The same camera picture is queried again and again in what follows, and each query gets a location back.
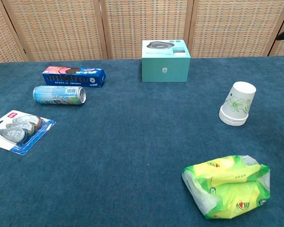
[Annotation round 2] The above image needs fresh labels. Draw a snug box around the light blue drink can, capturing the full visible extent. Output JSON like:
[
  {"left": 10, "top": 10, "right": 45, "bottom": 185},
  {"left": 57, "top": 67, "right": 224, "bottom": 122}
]
[{"left": 33, "top": 85, "right": 87, "bottom": 106}]

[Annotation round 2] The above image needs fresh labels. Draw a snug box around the green tissue pack bag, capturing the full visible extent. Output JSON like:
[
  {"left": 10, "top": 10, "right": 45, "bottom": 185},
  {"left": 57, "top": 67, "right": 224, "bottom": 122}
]
[{"left": 181, "top": 155, "right": 271, "bottom": 220}]

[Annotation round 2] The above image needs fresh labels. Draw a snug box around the teal speaker box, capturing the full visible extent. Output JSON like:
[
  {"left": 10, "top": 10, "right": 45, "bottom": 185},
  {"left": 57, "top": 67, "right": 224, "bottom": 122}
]
[{"left": 142, "top": 39, "right": 192, "bottom": 83}]

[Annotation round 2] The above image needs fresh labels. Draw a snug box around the battery blister pack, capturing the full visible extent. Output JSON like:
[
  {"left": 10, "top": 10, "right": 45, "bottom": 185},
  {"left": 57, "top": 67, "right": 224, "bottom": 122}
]
[{"left": 0, "top": 110, "right": 57, "bottom": 156}]

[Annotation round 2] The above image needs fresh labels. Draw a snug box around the blue felt table cloth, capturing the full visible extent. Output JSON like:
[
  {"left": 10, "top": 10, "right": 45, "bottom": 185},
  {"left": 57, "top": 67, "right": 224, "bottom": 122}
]
[{"left": 0, "top": 55, "right": 284, "bottom": 227}]

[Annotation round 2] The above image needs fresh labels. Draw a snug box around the blue cookie box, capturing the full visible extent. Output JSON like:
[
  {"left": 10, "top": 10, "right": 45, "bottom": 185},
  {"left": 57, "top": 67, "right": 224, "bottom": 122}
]
[{"left": 42, "top": 66, "right": 107, "bottom": 88}]

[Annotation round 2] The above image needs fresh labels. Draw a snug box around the white floral paper cup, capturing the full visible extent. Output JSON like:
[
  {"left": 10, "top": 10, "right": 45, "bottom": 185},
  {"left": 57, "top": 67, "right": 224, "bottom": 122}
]
[
  {"left": 220, "top": 81, "right": 257, "bottom": 118},
  {"left": 220, "top": 108, "right": 249, "bottom": 120},
  {"left": 219, "top": 112, "right": 249, "bottom": 124},
  {"left": 219, "top": 113, "right": 249, "bottom": 127},
  {"left": 219, "top": 110, "right": 249, "bottom": 122}
]

